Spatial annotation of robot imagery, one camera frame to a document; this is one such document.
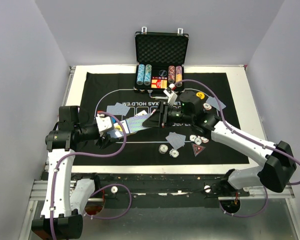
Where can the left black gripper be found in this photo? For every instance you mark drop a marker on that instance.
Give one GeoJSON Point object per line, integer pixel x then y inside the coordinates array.
{"type": "Point", "coordinates": [107, 142]}

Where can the card lifted from deck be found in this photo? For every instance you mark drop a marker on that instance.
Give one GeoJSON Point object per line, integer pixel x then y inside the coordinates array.
{"type": "Point", "coordinates": [142, 119]}

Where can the ten of clubs card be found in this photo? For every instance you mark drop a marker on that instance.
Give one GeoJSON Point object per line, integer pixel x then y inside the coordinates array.
{"type": "Point", "coordinates": [141, 113]}

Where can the blue white chip stack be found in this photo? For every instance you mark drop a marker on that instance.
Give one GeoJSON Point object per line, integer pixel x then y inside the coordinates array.
{"type": "Point", "coordinates": [173, 153]}

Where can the triangular dealer button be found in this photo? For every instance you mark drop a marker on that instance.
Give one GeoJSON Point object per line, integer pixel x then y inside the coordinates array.
{"type": "Point", "coordinates": [197, 149]}

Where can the light blue chip row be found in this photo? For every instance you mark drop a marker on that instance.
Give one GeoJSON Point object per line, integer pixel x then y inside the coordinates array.
{"type": "Point", "coordinates": [140, 74]}

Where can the red card deck in case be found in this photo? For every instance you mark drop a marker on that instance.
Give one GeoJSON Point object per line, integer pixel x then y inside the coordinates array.
{"type": "Point", "coordinates": [159, 82]}

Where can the yellow round blind button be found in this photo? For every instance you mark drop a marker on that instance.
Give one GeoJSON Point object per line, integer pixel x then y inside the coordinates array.
{"type": "Point", "coordinates": [201, 95]}

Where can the black aluminium chip case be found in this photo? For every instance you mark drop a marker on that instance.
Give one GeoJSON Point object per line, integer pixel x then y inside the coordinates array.
{"type": "Point", "coordinates": [160, 50]}

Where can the blue backed card deck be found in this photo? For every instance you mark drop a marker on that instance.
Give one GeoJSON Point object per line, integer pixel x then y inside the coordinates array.
{"type": "Point", "coordinates": [133, 124]}

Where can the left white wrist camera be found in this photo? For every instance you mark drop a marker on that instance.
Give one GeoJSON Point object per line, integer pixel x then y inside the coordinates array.
{"type": "Point", "coordinates": [104, 123]}

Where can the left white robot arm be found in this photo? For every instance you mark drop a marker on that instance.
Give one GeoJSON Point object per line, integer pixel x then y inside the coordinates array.
{"type": "Point", "coordinates": [61, 217]}

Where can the red white chip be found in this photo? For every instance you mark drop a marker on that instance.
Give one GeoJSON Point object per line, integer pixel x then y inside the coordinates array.
{"type": "Point", "coordinates": [207, 106]}

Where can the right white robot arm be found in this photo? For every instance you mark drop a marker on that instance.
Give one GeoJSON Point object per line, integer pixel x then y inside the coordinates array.
{"type": "Point", "coordinates": [275, 166]}

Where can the white table board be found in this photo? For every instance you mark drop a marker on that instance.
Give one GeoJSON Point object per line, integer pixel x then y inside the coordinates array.
{"type": "Point", "coordinates": [243, 98]}

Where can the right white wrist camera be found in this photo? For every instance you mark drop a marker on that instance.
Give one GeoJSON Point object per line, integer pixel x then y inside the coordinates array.
{"type": "Point", "coordinates": [171, 95]}

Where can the red purple chip row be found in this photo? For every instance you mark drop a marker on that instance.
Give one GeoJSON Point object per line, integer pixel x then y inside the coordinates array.
{"type": "Point", "coordinates": [171, 74]}

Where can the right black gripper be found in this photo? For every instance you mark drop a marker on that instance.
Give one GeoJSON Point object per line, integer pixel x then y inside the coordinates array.
{"type": "Point", "coordinates": [159, 117]}

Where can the orange chip row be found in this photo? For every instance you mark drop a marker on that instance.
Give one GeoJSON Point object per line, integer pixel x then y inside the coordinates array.
{"type": "Point", "coordinates": [178, 76]}

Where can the black poker table mat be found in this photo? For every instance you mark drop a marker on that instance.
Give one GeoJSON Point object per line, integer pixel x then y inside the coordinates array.
{"type": "Point", "coordinates": [142, 148]}

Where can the grey white chip stack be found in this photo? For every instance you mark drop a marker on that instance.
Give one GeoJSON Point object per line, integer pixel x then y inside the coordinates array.
{"type": "Point", "coordinates": [163, 148]}

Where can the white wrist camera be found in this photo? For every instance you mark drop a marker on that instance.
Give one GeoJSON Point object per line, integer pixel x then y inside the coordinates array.
{"type": "Point", "coordinates": [104, 123]}
{"type": "Point", "coordinates": [171, 95]}

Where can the teal grey chip row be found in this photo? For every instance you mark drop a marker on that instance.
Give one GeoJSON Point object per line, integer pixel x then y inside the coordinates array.
{"type": "Point", "coordinates": [147, 75]}

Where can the playing card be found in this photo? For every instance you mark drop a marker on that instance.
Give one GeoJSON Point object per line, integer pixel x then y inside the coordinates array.
{"type": "Point", "coordinates": [168, 138]}

